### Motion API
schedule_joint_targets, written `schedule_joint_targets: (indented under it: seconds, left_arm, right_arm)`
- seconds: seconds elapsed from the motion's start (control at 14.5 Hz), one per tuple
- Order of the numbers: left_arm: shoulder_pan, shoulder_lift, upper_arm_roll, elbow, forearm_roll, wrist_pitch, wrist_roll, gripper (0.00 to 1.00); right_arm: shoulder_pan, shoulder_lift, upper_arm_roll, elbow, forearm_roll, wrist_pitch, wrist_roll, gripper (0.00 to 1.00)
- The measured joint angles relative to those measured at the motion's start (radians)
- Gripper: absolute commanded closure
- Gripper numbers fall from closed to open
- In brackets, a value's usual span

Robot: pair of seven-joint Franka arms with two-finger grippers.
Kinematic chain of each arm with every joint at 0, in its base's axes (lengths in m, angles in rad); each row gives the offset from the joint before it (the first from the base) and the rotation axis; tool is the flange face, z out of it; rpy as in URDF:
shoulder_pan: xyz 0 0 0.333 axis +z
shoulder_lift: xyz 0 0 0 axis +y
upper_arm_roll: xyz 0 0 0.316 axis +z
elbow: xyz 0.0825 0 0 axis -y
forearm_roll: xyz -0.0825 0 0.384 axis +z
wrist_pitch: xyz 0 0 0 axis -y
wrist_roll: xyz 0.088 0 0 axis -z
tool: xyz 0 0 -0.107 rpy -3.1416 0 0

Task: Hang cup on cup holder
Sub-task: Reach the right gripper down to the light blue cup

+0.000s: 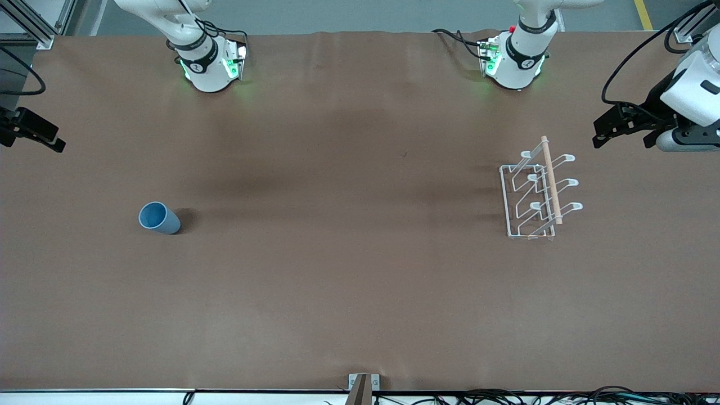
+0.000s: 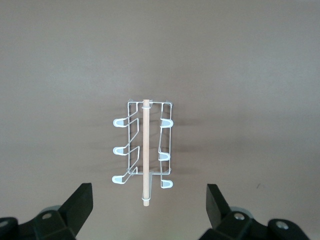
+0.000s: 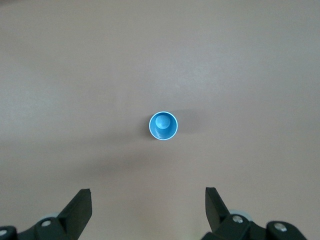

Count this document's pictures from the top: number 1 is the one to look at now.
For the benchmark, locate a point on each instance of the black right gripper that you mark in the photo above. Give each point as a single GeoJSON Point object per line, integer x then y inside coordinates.
{"type": "Point", "coordinates": [7, 129]}

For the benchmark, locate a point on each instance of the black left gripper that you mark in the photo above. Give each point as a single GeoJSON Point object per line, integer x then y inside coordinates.
{"type": "Point", "coordinates": [652, 108]}

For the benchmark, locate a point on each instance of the blue plastic cup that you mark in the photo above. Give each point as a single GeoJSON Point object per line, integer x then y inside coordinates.
{"type": "Point", "coordinates": [163, 220]}

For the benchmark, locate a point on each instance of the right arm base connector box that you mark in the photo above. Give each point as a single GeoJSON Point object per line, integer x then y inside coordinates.
{"type": "Point", "coordinates": [235, 62]}

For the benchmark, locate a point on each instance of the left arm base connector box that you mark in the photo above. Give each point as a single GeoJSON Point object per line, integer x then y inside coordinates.
{"type": "Point", "coordinates": [489, 56]}

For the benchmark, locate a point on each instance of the brown table cover mat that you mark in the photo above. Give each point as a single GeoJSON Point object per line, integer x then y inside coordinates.
{"type": "Point", "coordinates": [337, 253]}

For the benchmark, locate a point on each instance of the aluminium frame post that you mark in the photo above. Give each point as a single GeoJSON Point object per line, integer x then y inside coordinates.
{"type": "Point", "coordinates": [34, 28]}
{"type": "Point", "coordinates": [689, 28]}

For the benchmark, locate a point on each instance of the metal table edge bracket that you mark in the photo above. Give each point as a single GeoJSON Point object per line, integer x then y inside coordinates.
{"type": "Point", "coordinates": [353, 380]}

